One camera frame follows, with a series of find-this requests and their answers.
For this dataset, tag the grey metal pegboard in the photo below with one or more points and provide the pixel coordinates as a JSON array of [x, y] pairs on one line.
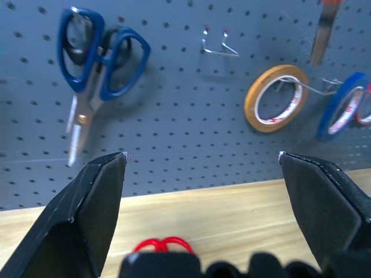
[[185, 95]]

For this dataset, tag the silver double prong pegboard hook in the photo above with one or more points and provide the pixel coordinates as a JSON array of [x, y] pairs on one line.
[[221, 46]]

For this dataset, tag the blue tape roll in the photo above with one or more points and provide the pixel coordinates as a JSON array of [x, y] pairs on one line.
[[337, 110]]

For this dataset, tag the yellow tape roll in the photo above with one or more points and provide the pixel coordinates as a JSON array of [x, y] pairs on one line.
[[262, 95]]

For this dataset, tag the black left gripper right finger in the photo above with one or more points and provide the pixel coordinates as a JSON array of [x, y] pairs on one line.
[[327, 199]]

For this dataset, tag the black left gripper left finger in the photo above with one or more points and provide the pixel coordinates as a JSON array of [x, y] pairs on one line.
[[87, 208]]

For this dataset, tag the red tape roll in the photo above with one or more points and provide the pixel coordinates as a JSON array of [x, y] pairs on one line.
[[365, 116]]

